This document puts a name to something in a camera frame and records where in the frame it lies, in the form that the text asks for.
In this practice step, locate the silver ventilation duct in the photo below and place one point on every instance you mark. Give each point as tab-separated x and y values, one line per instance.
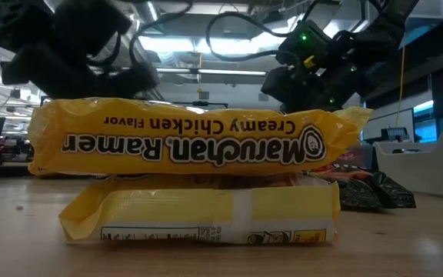
152	11

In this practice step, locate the black Fire noodle pack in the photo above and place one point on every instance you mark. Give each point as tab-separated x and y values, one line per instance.
360	194

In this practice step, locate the white plastic bin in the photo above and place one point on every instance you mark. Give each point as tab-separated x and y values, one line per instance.
425	173

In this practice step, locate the black desk device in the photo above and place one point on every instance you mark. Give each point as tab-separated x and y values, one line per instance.
392	134

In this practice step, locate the yellow Creamy Chicken ramen pack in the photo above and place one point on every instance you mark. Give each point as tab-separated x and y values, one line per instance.
206	146
187	209

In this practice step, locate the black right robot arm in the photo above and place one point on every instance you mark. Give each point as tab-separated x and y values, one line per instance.
379	31

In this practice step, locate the ceiling strip light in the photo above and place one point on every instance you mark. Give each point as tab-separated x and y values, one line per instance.
225	72

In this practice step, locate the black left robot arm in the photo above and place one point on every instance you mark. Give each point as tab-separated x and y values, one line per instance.
87	23

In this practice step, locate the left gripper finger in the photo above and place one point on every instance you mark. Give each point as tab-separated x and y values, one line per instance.
140	79

